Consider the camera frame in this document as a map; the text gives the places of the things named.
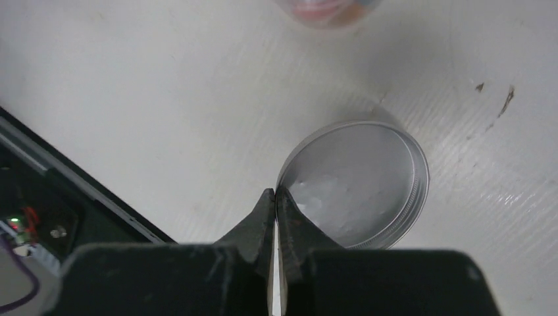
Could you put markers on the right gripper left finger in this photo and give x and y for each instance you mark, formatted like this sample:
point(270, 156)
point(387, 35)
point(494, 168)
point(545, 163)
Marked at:
point(253, 236)

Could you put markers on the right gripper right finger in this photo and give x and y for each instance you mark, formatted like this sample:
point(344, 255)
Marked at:
point(298, 236)

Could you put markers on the silver round jar lid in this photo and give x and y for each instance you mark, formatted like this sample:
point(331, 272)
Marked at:
point(362, 182)

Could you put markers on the clear plastic jar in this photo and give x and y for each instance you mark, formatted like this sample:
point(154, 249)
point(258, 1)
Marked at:
point(327, 14)

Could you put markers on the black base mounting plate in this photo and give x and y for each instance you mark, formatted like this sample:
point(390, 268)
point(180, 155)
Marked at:
point(58, 204)

